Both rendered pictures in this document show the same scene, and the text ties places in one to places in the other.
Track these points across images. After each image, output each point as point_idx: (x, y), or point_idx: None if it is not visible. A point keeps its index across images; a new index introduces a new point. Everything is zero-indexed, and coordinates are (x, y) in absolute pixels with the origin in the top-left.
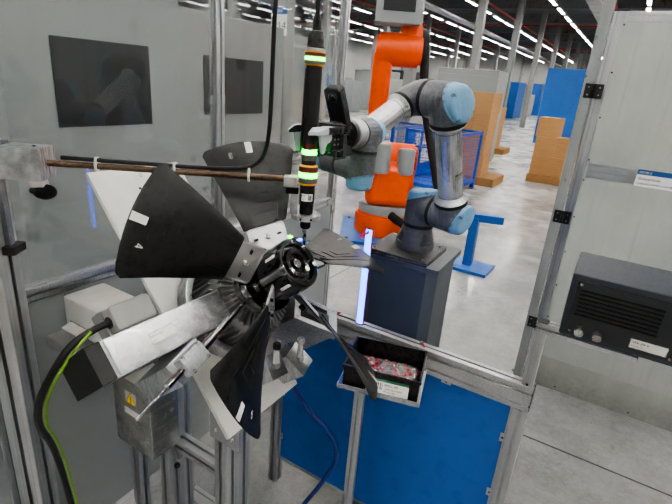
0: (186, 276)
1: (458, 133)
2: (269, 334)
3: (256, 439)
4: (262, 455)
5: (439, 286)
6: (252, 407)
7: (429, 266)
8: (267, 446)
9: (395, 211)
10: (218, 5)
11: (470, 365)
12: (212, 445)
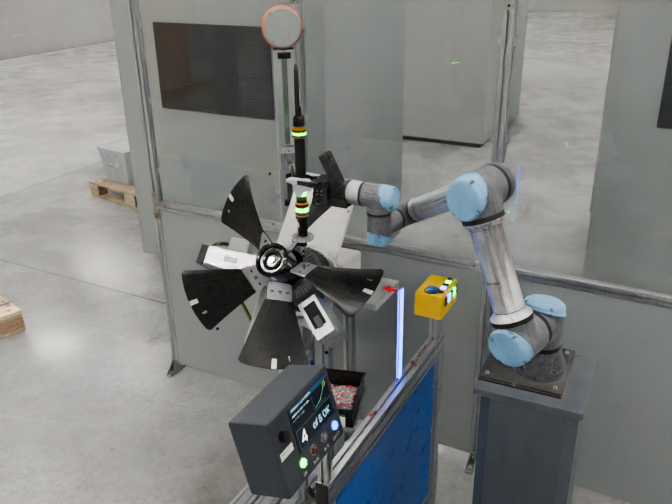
0: (244, 237)
1: (475, 232)
2: (246, 289)
3: (472, 490)
4: (452, 499)
5: (505, 421)
6: (206, 309)
7: (485, 382)
8: (466, 500)
9: None
10: (502, 52)
11: (346, 443)
12: (450, 461)
